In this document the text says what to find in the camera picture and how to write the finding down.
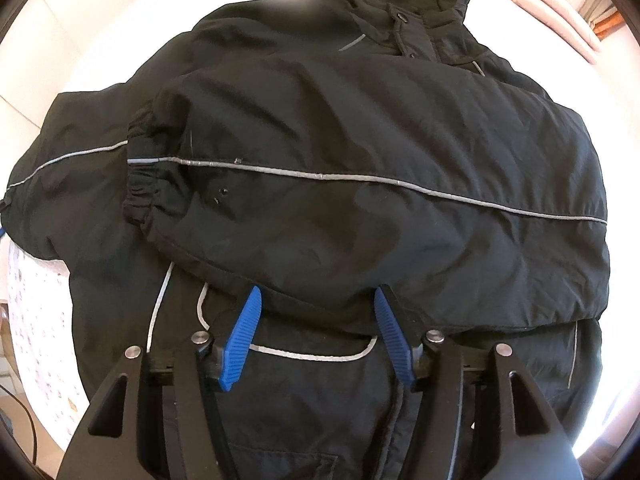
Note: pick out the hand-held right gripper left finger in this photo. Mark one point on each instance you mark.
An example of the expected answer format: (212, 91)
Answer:
(244, 330)

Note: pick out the black jacket with reflective piping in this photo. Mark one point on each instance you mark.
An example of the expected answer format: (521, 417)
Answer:
(350, 135)

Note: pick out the white floral quilted bedspread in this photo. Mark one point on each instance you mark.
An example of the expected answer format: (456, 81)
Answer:
(40, 310)

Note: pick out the pink pleated fabric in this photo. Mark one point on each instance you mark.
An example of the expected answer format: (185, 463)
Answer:
(540, 0)

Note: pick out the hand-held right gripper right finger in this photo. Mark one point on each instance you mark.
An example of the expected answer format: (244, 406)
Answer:
(392, 330)

